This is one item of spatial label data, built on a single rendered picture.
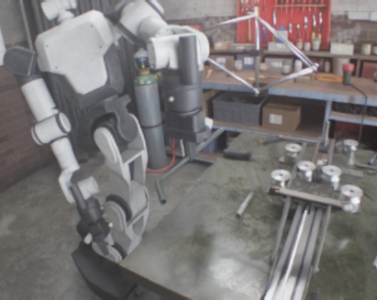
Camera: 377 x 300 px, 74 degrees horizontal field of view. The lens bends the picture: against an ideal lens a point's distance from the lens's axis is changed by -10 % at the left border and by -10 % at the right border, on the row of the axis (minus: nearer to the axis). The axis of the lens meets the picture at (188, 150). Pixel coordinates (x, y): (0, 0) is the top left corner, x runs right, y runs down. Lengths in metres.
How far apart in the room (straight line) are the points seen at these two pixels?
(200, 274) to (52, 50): 0.81
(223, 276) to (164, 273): 0.12
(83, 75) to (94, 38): 0.13
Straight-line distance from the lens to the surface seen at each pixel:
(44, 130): 1.07
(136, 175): 1.20
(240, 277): 0.59
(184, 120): 0.61
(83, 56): 0.98
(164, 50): 0.56
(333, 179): 0.76
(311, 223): 0.68
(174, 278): 0.59
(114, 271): 1.59
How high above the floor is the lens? 1.35
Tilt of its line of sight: 27 degrees down
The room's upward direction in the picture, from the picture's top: 5 degrees counter-clockwise
